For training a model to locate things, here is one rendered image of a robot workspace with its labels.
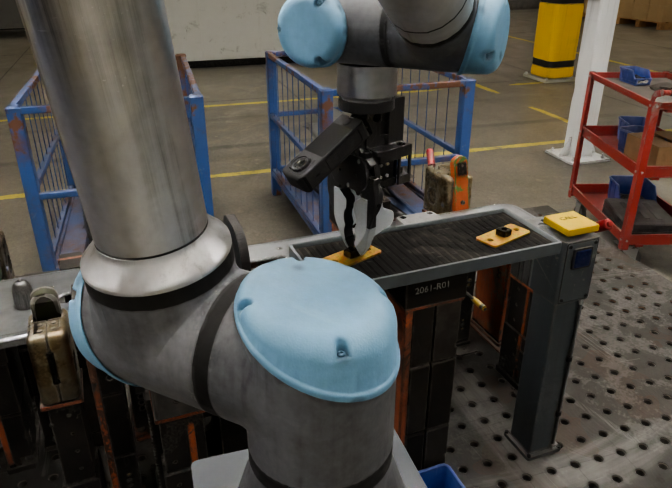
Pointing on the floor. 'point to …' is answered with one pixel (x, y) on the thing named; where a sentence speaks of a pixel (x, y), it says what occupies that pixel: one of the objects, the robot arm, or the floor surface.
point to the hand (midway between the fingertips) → (352, 244)
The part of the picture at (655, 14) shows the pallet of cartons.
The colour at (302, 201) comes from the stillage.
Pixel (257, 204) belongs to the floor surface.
